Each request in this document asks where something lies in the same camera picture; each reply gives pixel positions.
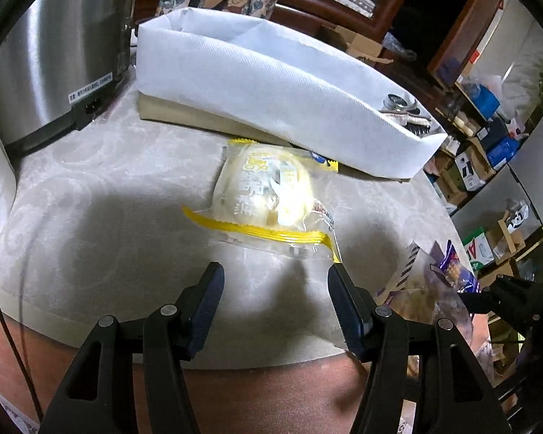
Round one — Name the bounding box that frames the white fabric storage bin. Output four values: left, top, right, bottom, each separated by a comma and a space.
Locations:
136, 8, 447, 179

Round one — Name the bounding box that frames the cardboard box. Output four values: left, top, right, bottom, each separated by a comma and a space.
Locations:
316, 26, 393, 66

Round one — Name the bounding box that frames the yellow bun packet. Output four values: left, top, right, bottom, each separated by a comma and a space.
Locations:
182, 138, 341, 264

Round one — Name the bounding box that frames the clear ribbed plastic jar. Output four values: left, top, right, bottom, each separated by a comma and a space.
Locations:
382, 93, 420, 115

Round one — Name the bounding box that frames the stainless steel cooker pot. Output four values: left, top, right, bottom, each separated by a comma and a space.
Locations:
0, 0, 134, 157

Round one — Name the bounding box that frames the purple pastry packet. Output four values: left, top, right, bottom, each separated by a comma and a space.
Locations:
375, 242, 480, 343

